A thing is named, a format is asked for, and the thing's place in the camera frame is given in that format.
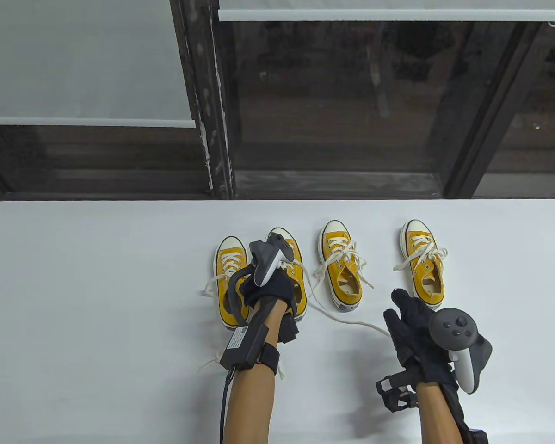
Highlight person's right hand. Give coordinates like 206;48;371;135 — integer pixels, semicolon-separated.
383;288;461;384

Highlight person's left hand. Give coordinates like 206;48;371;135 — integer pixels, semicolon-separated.
238;271;297;320

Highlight yellow canvas shoe white laces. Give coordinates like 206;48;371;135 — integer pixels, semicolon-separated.
309;220;375;313
259;228;391;380
393;219;448;311
199;236;253;370

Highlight person's left forearm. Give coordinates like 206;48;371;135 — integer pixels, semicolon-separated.
222;301;288;444

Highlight person's right forearm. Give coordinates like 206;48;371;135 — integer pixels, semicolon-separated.
417;382;465;444

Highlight grey and white handheld controller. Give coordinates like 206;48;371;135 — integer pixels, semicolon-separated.
249;234;297;288
429;308;493;395

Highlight black box with white label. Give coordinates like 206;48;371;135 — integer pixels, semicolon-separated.
220;324;271;370

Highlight dark framed window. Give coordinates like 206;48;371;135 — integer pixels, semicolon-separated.
0;0;555;202

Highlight short white roller blind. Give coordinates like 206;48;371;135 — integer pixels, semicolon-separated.
217;0;555;22

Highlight long white roller blind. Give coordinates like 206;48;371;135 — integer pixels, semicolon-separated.
0;0;197;129

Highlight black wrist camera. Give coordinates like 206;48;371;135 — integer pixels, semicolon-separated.
277;312;300;344
376;370;419;412

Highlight black forearm strap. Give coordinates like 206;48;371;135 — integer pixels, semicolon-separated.
254;345;280;373

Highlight black cable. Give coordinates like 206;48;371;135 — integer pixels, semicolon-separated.
220;270;254;444

